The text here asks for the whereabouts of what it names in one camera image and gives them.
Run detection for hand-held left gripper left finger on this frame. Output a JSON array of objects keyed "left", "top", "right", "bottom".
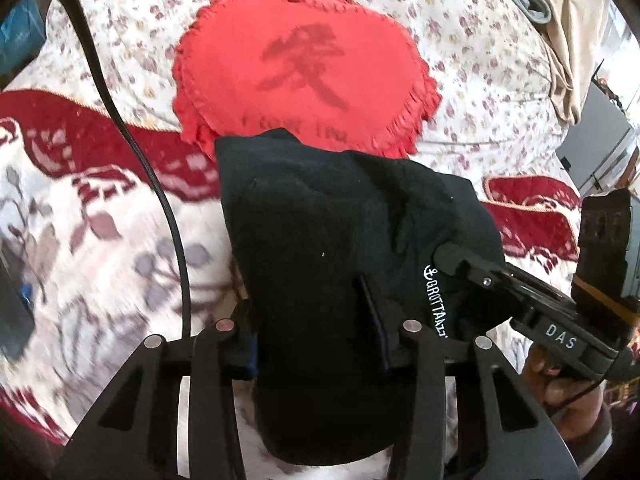
[{"left": 62, "top": 300, "right": 261, "bottom": 480}]

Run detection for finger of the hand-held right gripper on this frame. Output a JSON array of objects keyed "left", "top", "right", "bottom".
[{"left": 434, "top": 241, "right": 577, "bottom": 328}]

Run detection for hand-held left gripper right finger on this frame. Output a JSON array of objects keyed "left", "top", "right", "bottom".
[{"left": 352, "top": 275, "right": 583, "bottom": 480}]

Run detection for black pants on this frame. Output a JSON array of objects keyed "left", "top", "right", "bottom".
[{"left": 215, "top": 128, "right": 507, "bottom": 466}]

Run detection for person's right hand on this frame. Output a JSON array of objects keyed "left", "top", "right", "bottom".
[{"left": 521, "top": 344, "right": 608, "bottom": 438}]

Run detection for grey cabinet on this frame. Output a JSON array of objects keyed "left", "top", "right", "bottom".
[{"left": 556, "top": 80, "right": 640, "bottom": 198}]

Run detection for red and white plush blanket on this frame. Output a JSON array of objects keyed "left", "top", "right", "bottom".
[{"left": 0, "top": 89, "right": 586, "bottom": 480}]

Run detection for floral bedsheet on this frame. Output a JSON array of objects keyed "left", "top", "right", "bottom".
[{"left": 0, "top": 0, "right": 591, "bottom": 196}]

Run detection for beige cloth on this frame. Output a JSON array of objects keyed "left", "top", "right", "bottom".
[{"left": 480, "top": 0, "right": 613, "bottom": 123}]

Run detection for dark grey device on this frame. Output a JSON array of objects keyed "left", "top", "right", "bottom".
[{"left": 0, "top": 240, "right": 36, "bottom": 361}]

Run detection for red ruffled cushion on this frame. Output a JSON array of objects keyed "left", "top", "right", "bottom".
[{"left": 172, "top": 0, "right": 443, "bottom": 158}]

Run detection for blue box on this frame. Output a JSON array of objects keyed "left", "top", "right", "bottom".
[{"left": 0, "top": 0, "right": 48, "bottom": 78}]

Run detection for black cable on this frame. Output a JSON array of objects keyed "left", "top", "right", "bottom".
[{"left": 42, "top": 0, "right": 193, "bottom": 338}]

